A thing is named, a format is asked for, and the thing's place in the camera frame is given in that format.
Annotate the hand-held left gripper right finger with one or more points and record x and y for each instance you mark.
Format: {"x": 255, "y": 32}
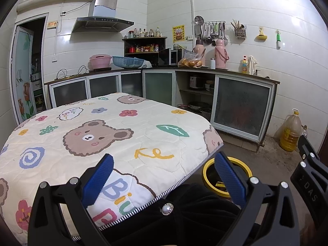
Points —
{"x": 228, "y": 176}

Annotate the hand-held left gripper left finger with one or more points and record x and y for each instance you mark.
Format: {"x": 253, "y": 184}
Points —
{"x": 98, "y": 176}

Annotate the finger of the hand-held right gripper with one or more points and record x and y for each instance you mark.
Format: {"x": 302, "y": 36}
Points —
{"x": 308, "y": 153}

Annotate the yellow rimmed trash bin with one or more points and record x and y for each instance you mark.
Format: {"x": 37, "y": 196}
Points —
{"x": 243, "y": 164}

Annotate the cooking oil bottle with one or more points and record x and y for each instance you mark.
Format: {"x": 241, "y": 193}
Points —
{"x": 289, "y": 138}

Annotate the printed blanket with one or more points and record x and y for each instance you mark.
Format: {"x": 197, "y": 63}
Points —
{"x": 64, "y": 164}

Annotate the pearl button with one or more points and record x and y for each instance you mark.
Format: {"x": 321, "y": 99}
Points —
{"x": 167, "y": 209}

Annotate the kitchen counter cabinet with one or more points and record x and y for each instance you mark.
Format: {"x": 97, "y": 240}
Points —
{"x": 240, "y": 105}

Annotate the white hanging towel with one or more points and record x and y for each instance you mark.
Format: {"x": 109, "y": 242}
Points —
{"x": 252, "y": 65}

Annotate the black induction cooker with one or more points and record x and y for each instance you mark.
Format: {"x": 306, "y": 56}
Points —
{"x": 101, "y": 69}

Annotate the yellow dish soap bottle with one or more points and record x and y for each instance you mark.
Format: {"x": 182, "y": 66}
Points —
{"x": 244, "y": 66}

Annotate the white plastic bottle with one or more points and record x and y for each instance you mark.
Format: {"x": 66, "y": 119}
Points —
{"x": 212, "y": 64}

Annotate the pink pot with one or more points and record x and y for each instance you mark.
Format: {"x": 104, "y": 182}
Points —
{"x": 100, "y": 62}

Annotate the blue plastic basket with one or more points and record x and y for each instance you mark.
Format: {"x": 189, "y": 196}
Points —
{"x": 128, "y": 62}

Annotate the bag of bread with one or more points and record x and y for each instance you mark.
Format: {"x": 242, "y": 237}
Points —
{"x": 191, "y": 62}

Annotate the flower decal glass door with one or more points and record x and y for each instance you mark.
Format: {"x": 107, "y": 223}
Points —
{"x": 24, "y": 82}

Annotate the pink thermos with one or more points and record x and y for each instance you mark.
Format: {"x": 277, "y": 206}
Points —
{"x": 220, "y": 53}
{"x": 198, "y": 48}

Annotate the row of sauce jars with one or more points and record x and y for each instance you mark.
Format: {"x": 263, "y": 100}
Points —
{"x": 143, "y": 48}

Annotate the microwave oven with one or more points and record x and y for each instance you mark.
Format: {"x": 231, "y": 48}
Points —
{"x": 165, "y": 56}

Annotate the chopstick holder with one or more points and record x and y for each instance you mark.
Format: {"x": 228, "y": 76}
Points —
{"x": 238, "y": 32}

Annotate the dark wooden spice shelf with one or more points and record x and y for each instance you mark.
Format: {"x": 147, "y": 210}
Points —
{"x": 143, "y": 38}

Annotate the row of hanging kitchen utensils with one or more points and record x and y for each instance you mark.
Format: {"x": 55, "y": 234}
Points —
{"x": 210, "y": 32}

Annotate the row of seasoning bottles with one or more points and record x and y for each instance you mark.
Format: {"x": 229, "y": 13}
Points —
{"x": 144, "y": 33}

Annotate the range hood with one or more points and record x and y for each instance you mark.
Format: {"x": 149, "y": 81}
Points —
{"x": 100, "y": 23}

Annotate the wall socket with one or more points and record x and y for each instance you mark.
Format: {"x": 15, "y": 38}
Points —
{"x": 190, "y": 37}

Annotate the yellow wall poster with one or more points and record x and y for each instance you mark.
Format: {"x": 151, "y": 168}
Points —
{"x": 178, "y": 33}

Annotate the orange wall box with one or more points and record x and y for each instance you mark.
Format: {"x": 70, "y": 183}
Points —
{"x": 52, "y": 24}

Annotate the exhaust duct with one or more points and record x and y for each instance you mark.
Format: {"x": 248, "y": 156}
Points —
{"x": 51, "y": 0}

